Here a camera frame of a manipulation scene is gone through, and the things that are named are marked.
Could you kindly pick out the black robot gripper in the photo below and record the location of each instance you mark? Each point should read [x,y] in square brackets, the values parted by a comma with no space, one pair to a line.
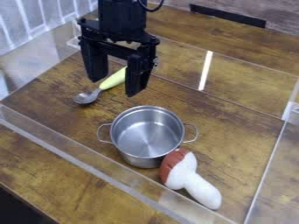
[118,35]

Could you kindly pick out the silver metal pot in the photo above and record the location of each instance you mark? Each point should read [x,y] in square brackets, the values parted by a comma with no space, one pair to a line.
[146,133]

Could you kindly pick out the plush red white mushroom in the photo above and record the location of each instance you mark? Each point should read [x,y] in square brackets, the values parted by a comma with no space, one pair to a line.
[178,175]

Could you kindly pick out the black bar on table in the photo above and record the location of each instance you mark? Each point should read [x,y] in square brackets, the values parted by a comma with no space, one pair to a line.
[246,20]

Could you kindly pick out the clear acrylic front barrier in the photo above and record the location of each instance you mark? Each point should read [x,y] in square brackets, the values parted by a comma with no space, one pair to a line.
[123,178]

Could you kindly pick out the clear acrylic triangle bracket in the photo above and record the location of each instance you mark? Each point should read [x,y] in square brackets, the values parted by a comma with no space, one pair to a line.
[74,42]

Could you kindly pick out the spoon with yellow handle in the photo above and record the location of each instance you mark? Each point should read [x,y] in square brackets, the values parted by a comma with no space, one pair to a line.
[114,80]

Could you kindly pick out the clear acrylic right bracket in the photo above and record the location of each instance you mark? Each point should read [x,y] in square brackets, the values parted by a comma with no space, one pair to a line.
[291,113]

